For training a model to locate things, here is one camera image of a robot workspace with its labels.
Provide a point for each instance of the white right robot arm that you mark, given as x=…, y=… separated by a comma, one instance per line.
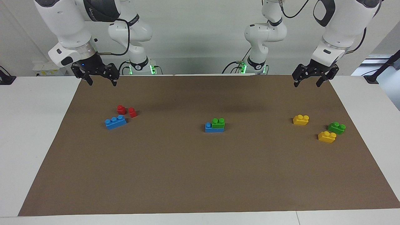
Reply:
x=68, y=25

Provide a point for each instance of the blue three-stud toy block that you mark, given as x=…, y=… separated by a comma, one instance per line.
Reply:
x=215, y=130
x=115, y=123

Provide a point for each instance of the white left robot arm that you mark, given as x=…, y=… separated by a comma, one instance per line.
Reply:
x=340, y=22

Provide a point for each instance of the yellow two-stud toy block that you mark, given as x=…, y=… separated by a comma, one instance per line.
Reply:
x=326, y=137
x=300, y=121

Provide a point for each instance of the black stand with pole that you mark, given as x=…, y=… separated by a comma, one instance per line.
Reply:
x=372, y=78

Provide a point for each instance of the white power strip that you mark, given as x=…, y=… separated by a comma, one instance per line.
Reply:
x=47, y=66

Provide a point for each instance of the black table clamp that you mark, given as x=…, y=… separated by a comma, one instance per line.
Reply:
x=6, y=79

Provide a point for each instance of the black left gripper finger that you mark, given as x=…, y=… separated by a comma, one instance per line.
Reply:
x=321, y=82
x=297, y=82

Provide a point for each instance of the green two-stud toy block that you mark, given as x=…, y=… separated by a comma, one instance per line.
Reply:
x=336, y=128
x=218, y=124

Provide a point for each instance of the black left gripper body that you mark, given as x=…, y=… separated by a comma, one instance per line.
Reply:
x=315, y=70

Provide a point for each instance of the red single-stud toy block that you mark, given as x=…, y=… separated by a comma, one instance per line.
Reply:
x=132, y=113
x=121, y=110

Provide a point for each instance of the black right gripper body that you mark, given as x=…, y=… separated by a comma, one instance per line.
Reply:
x=93, y=67

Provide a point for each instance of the brown table mat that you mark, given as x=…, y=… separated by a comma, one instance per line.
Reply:
x=200, y=172

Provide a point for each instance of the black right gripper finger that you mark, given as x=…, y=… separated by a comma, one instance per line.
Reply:
x=88, y=79
x=114, y=81

